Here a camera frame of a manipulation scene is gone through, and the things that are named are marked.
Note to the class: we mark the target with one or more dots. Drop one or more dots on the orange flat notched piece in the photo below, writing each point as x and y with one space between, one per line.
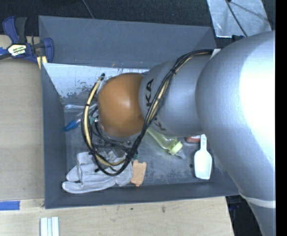
139 172

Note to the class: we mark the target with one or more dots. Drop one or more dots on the white work glove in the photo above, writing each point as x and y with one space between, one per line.
89 178

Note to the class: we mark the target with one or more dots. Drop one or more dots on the clear bottle with blue cap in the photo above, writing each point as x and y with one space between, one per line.
71 126

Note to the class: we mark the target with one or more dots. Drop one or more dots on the yellow-green plastic bottle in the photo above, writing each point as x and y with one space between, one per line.
168 142

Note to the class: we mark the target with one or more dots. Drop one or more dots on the red and white packet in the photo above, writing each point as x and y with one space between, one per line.
193 139

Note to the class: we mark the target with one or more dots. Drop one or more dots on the white plastic scoop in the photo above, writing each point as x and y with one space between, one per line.
203 163

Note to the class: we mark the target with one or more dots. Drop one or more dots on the pale wood flat board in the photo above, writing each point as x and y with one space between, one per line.
18 131

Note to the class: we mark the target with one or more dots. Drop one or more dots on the grey metal bin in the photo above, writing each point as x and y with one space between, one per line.
123 40

